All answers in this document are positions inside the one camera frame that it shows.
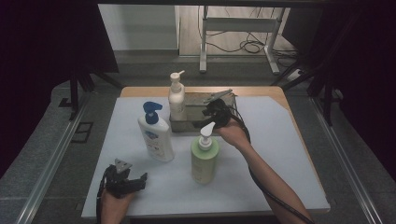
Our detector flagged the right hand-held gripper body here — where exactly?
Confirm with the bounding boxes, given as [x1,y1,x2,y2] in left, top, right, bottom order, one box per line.
[201,89,240,129]

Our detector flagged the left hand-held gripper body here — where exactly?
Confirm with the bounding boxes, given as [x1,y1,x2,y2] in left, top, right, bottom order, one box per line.
[104,158,141,199]

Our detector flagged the metal mesh basket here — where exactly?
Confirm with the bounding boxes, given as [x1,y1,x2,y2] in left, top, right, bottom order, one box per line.
[168,91,240,133]

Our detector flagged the cream pump bottle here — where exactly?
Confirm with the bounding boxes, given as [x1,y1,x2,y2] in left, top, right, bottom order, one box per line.
[167,70,188,121]

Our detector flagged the green bottle with white pump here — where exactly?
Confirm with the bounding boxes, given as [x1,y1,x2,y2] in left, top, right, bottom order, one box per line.
[190,121,220,185]

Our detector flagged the white bottle with blue pump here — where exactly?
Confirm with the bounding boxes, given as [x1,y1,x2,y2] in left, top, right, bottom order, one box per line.
[137,101,176,163]

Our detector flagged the person's left hand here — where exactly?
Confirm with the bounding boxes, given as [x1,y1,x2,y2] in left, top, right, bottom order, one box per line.
[100,188,136,219]

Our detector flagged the person's right hand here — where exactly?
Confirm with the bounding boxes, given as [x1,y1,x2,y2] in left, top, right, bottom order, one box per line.
[214,119,252,151]

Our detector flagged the pale blue table mat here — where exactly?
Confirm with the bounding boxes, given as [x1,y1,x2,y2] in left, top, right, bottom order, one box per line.
[81,95,331,218]

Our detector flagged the wooden table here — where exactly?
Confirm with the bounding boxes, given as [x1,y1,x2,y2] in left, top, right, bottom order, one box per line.
[81,86,332,219]

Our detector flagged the black metal stand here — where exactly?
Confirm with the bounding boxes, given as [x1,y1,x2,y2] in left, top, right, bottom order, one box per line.
[270,55,344,127]
[68,65,125,121]

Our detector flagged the white panel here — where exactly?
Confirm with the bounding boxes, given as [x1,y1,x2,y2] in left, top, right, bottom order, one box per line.
[97,4,181,52]

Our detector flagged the black curtain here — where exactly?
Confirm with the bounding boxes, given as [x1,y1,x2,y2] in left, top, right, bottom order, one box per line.
[281,0,396,175]
[0,0,120,179]

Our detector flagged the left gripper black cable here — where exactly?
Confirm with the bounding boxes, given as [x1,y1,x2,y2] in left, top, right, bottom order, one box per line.
[95,174,109,224]

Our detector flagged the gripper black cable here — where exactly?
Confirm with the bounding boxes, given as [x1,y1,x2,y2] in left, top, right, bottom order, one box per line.
[95,174,109,224]
[228,105,316,224]

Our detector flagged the aluminium rail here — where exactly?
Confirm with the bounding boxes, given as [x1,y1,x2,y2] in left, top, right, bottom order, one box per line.
[308,95,383,224]
[14,92,92,224]

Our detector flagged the black floor cables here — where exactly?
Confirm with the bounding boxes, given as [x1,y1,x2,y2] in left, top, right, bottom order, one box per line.
[205,7,302,62]

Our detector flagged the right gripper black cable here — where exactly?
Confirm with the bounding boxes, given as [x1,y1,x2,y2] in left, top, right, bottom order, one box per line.
[228,105,316,224]

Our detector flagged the white desk frame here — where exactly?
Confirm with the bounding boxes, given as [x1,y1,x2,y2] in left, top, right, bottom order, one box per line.
[199,5,286,76]

